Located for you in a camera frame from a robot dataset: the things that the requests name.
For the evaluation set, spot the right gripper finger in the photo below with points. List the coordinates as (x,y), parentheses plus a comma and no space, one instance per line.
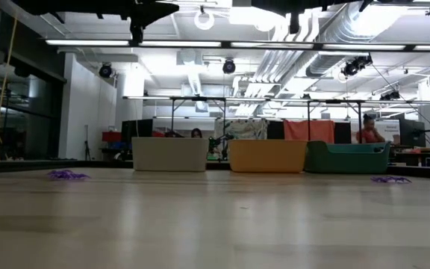
(271,4)

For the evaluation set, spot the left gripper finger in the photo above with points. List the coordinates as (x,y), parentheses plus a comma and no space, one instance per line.
(153,16)
(159,6)

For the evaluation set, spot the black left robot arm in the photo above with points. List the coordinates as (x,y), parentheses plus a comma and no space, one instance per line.
(73,5)

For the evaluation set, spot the small green robot arm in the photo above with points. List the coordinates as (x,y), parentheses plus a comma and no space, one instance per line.
(218,149)

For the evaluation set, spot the black ceiling spotlight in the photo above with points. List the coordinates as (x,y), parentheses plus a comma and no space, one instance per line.
(105,71)
(228,67)

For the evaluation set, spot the black spotlight cluster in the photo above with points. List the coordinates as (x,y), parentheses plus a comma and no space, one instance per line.
(353,67)
(390,96)

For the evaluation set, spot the black monitor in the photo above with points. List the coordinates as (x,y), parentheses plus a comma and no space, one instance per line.
(136,130)
(411,132)

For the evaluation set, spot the black ceiling track fixture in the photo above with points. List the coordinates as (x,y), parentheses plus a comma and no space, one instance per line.
(401,3)

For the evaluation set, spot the red box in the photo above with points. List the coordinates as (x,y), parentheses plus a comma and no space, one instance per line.
(111,136)

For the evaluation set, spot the patterned hanging cloth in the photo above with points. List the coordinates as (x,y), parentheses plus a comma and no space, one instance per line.
(243,130)

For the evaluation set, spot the person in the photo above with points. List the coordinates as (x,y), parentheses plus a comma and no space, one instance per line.
(368,135)
(196,133)

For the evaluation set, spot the black tripod stand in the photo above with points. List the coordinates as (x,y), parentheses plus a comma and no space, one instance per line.
(86,145)

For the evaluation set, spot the white plastic bin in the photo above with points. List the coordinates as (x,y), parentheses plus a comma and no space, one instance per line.
(170,155)

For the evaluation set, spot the orange plastic bin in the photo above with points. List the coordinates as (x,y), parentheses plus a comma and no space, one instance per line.
(267,157)

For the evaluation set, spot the white sign board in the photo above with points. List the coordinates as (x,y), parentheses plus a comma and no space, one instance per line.
(392,129)

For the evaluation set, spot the teal plastic bin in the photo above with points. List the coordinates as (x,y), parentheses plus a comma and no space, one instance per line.
(345,160)

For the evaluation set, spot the silver ventilation duct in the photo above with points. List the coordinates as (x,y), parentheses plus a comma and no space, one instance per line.
(334,61)

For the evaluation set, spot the black background table frame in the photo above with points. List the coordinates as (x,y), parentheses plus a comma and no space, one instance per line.
(200,98)

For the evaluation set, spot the black aluminium table frame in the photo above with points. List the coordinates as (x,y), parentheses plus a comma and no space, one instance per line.
(69,164)

